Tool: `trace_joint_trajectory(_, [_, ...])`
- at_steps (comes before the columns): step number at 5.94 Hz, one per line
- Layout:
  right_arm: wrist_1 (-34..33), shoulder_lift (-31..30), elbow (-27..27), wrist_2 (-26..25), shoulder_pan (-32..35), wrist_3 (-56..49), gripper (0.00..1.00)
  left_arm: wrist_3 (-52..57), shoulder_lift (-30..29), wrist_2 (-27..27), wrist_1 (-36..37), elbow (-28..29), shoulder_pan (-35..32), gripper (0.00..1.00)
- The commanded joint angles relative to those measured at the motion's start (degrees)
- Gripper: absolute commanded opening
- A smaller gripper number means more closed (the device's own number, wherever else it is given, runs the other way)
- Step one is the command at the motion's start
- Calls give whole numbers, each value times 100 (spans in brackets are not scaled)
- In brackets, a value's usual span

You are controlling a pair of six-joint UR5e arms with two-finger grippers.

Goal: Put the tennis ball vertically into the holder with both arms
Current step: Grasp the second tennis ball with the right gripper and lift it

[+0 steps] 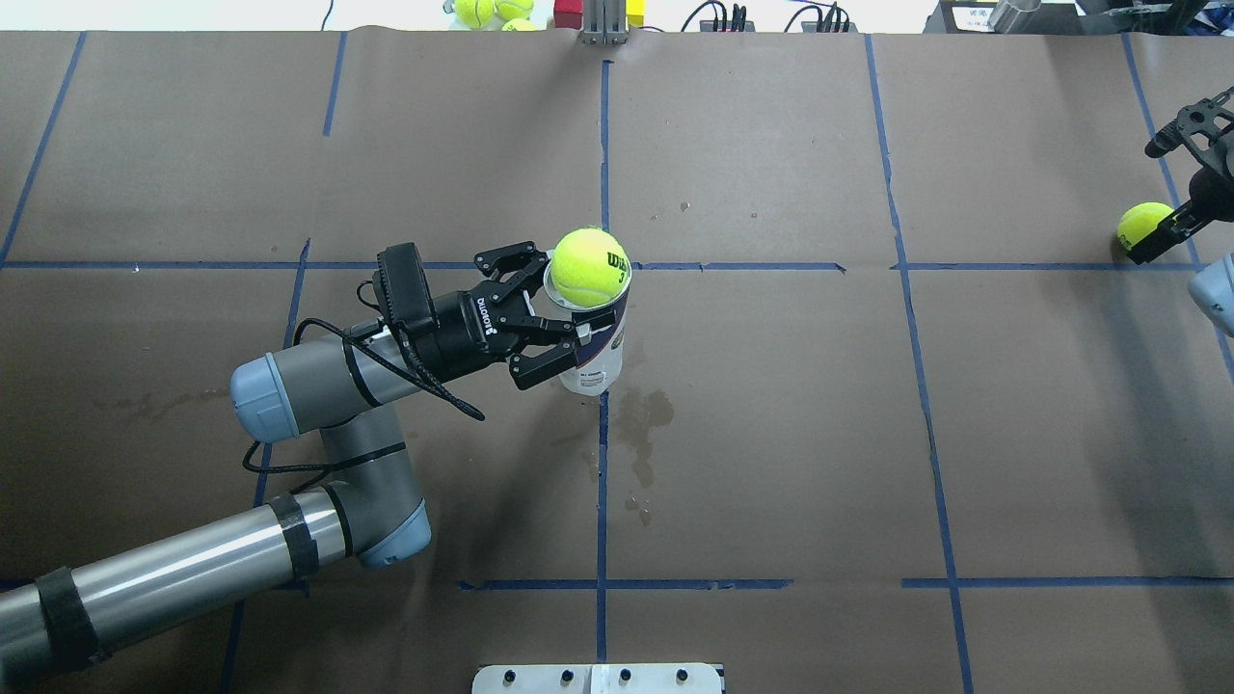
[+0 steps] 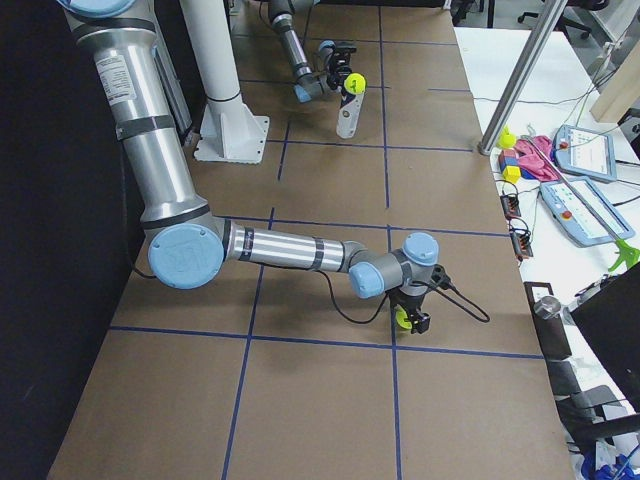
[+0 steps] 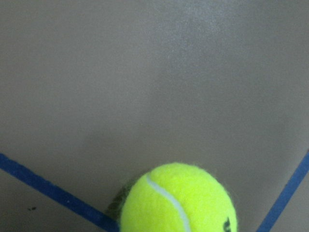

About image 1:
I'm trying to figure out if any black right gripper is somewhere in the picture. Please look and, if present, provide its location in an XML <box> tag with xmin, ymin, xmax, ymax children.
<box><xmin>1128</xmin><ymin>170</ymin><xmax>1233</xmax><ymax>265</ymax></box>

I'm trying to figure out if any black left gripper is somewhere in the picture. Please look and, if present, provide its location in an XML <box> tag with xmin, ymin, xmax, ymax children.
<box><xmin>410</xmin><ymin>241</ymin><xmax>582</xmax><ymax>390</ymax></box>

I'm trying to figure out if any yellow tennis ball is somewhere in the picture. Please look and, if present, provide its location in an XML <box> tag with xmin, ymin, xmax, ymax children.
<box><xmin>550</xmin><ymin>227</ymin><xmax>631</xmax><ymax>307</ymax></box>
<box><xmin>1116</xmin><ymin>201</ymin><xmax>1174</xmax><ymax>254</ymax></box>

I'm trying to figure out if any clear tennis ball can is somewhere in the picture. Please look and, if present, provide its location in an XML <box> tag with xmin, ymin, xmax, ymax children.
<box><xmin>544</xmin><ymin>259</ymin><xmax>631</xmax><ymax>396</ymax></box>

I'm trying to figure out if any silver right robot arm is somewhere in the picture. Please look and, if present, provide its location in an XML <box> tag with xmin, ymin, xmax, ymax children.
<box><xmin>1116</xmin><ymin>170</ymin><xmax>1233</xmax><ymax>335</ymax></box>

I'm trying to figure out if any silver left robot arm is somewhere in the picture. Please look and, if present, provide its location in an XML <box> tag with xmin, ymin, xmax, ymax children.
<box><xmin>2</xmin><ymin>256</ymin><xmax>601</xmax><ymax>693</ymax></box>

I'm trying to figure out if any spare tennis ball three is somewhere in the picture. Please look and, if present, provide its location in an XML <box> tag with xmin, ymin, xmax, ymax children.
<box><xmin>501</xmin><ymin>19</ymin><xmax>540</xmax><ymax>32</ymax></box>

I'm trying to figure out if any spare tennis ball one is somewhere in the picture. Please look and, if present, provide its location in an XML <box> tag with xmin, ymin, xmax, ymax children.
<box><xmin>450</xmin><ymin>0</ymin><xmax>496</xmax><ymax>30</ymax></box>

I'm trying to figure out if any spare tennis ball two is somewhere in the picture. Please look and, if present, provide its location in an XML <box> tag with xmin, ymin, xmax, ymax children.
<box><xmin>494</xmin><ymin>0</ymin><xmax>536</xmax><ymax>22</ymax></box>

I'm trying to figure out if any steel cup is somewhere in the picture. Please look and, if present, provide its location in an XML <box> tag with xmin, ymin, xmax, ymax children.
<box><xmin>986</xmin><ymin>0</ymin><xmax>1043</xmax><ymax>35</ymax></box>

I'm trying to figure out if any red cube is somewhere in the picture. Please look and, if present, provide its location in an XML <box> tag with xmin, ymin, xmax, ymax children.
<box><xmin>552</xmin><ymin>0</ymin><xmax>582</xmax><ymax>30</ymax></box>

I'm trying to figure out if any yellow cube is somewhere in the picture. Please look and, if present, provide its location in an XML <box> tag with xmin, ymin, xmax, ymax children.
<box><xmin>624</xmin><ymin>0</ymin><xmax>647</xmax><ymax>28</ymax></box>

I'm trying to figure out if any black left camera cable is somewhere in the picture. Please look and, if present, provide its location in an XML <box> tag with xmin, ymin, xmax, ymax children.
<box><xmin>241</xmin><ymin>280</ymin><xmax>486</xmax><ymax>475</ymax></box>

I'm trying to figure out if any aluminium frame post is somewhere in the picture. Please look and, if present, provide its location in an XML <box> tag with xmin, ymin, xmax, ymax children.
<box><xmin>578</xmin><ymin>0</ymin><xmax>631</xmax><ymax>44</ymax></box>

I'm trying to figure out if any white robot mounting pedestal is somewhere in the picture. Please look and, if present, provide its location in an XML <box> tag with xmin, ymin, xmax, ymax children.
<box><xmin>470</xmin><ymin>662</ymin><xmax>728</xmax><ymax>693</ymax></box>

